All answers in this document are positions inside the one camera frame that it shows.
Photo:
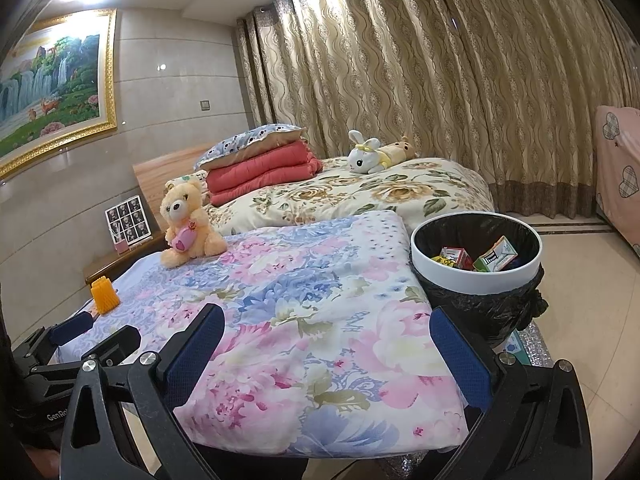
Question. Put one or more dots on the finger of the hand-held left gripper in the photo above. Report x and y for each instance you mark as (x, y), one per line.
(72, 327)
(117, 339)

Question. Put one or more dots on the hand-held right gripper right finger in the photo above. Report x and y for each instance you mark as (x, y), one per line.
(460, 360)

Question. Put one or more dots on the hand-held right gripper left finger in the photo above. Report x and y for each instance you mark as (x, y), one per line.
(195, 355)

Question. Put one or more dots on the white trash bin black bag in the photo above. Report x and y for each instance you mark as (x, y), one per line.
(475, 282)

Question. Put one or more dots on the red white carton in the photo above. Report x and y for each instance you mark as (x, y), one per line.
(457, 256)

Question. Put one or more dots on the green white carton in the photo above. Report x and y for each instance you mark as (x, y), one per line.
(495, 257)

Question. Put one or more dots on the teal white cardboard box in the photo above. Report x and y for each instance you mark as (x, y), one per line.
(517, 347)

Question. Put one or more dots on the wooden bedside table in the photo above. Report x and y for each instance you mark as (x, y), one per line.
(110, 265)

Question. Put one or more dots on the silver glitter floor mat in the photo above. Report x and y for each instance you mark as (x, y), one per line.
(542, 345)

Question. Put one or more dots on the pink reed diffuser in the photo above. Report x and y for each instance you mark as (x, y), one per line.
(121, 246)

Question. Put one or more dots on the pastel floral blanket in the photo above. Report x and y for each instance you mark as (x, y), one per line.
(300, 310)

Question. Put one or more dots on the beige teddy bear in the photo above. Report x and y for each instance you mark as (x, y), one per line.
(180, 205)

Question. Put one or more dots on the wooden headboard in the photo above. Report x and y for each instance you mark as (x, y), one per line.
(150, 180)

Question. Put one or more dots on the cartoon print pillow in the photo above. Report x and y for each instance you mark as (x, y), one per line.
(192, 178)

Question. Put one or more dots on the folded red quilt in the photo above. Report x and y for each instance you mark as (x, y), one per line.
(260, 170)

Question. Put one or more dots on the cream floral duvet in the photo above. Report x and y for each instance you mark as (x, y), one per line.
(350, 195)

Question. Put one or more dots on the blue polka dot pillow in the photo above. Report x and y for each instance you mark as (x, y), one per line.
(240, 142)

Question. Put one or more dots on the brown bear plush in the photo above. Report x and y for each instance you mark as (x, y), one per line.
(395, 152)

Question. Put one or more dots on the white rabbit plush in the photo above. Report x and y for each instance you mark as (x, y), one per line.
(362, 157)

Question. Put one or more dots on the pink heart print cloth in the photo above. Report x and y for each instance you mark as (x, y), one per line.
(620, 185)

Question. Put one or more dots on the gold framed landscape painting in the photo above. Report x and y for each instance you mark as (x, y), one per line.
(50, 85)

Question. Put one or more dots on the beige patterned curtain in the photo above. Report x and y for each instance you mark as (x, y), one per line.
(450, 60)

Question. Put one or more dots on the black white photo frame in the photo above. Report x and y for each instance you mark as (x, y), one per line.
(127, 217)

